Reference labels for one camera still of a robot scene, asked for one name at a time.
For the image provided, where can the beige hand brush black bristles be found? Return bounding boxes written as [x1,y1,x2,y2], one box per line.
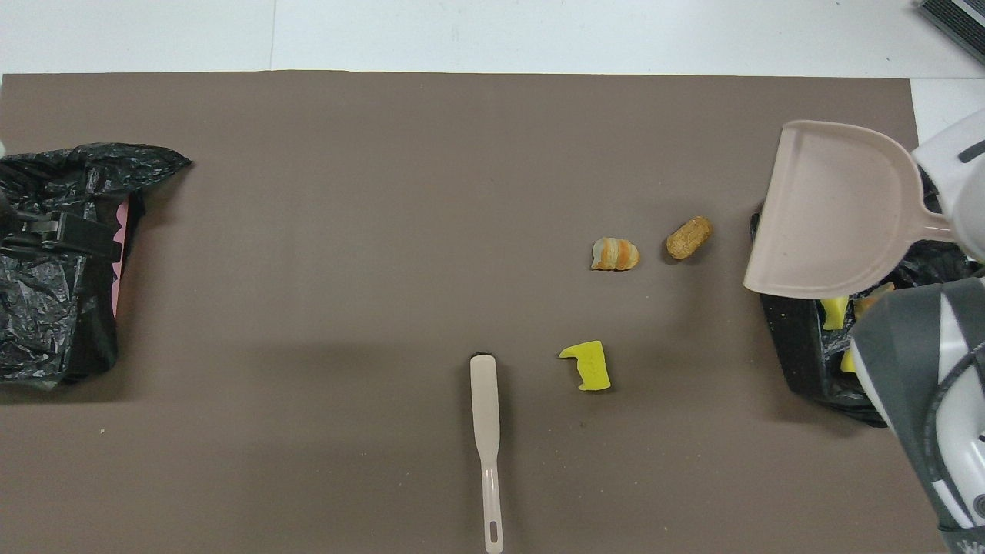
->
[469,353,505,554]

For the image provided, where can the striped orange croissant piece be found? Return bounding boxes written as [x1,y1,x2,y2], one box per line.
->
[854,282,897,316]
[590,237,640,272]

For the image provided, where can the brown peanut shaped toy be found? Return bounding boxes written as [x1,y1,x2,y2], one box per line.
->
[666,216,713,261]

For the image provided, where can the beige plastic dustpan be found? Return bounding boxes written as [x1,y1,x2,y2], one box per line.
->
[743,120,955,300]

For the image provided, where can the black bag lined trash bin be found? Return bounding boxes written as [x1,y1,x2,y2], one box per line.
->
[750,173,982,429]
[0,142,192,389]

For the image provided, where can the brown table mat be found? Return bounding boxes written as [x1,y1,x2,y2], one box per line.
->
[0,71,967,554]

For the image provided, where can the grey ribbed box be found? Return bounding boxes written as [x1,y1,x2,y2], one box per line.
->
[917,0,985,66]

